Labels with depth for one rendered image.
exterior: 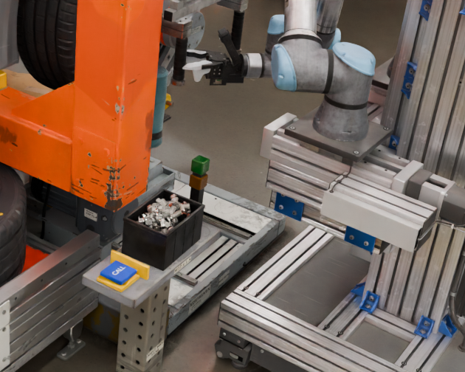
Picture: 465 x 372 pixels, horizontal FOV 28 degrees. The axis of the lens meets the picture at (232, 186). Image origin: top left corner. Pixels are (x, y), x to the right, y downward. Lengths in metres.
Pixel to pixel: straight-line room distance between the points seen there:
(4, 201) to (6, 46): 0.48
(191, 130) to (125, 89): 1.82
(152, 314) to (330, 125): 0.72
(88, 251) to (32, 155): 0.32
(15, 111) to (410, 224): 1.15
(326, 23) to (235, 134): 1.52
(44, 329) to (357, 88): 1.10
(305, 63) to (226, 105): 2.12
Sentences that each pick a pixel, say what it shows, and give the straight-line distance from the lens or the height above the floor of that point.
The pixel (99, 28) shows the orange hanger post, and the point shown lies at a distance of 2.39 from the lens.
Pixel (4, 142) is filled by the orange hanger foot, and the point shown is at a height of 0.60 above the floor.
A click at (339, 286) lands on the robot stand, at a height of 0.21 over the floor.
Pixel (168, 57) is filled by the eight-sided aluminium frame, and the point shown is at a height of 0.65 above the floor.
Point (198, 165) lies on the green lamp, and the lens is 2.59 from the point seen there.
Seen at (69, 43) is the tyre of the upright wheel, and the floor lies 0.83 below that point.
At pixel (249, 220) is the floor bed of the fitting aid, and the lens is 3.45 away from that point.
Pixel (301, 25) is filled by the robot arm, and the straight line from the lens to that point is 2.44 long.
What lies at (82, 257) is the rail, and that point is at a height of 0.35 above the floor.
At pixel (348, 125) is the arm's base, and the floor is 0.86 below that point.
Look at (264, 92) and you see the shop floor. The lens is 4.67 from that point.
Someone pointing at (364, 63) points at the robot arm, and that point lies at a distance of 2.40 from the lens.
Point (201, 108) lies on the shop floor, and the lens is 4.41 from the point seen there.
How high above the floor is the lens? 1.91
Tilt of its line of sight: 30 degrees down
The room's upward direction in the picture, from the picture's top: 8 degrees clockwise
